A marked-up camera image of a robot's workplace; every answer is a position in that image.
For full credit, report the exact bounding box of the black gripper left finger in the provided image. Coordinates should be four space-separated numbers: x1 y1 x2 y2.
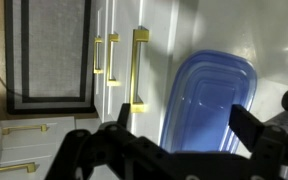
44 102 142 180

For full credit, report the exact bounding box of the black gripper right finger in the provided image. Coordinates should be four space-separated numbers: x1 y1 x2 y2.
228 103 288 180

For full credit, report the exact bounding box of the blue plastic container lid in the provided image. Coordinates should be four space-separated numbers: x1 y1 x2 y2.
159 49 259 155

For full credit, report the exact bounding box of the white low drawer unit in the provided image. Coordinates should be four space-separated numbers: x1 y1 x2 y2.
0 115 101 180

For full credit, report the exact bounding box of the black framed oven door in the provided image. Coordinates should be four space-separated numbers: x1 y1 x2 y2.
3 0 97 115

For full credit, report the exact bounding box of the white kitchen base cabinet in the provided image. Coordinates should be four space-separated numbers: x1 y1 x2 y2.
91 0 180 138

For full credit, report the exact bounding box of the gold drawer handle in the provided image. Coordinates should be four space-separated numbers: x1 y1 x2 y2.
106 32 121 87
93 36 104 75
1 123 49 136
129 27 151 114
0 161 38 175

